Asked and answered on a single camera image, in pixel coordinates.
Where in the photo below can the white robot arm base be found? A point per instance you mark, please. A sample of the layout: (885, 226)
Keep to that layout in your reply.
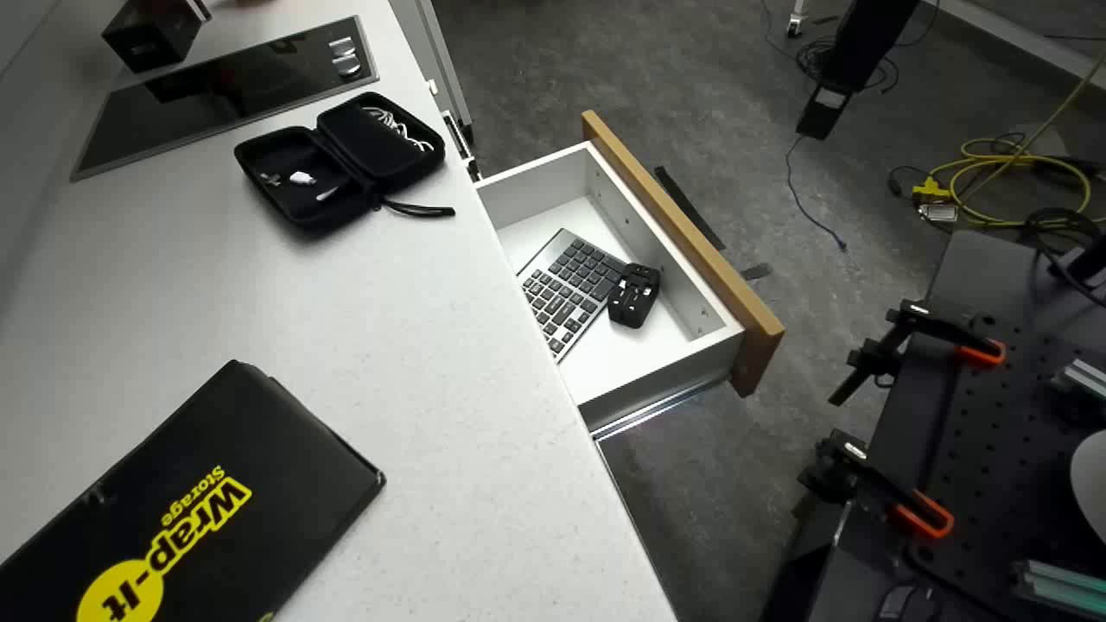
(1095, 481)

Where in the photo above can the white drawer with wooden front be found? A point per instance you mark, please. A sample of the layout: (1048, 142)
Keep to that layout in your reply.
(680, 235)

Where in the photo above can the small black remote controller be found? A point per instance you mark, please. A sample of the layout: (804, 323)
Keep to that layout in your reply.
(633, 294)

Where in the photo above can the open black zipper case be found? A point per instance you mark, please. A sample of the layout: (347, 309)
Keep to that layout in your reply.
(335, 160)

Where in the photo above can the black clamp with orange grip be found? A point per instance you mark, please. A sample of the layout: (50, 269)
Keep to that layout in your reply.
(911, 348)
(883, 486)

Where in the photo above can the black induction cooktop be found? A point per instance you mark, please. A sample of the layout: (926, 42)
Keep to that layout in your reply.
(230, 97)

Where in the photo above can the black tripod stand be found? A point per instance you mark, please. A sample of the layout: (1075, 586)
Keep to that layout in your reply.
(851, 63)

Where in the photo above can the black Wrap-It storage pouch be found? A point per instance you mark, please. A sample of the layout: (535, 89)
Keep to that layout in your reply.
(186, 505)

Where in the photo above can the black perforated robot table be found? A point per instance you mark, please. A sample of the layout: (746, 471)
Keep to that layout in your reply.
(979, 437)

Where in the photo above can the black box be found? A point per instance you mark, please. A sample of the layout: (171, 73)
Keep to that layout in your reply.
(154, 28)

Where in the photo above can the aluminium extrusion bracket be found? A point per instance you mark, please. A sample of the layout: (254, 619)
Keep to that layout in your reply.
(1058, 586)
(1085, 383)

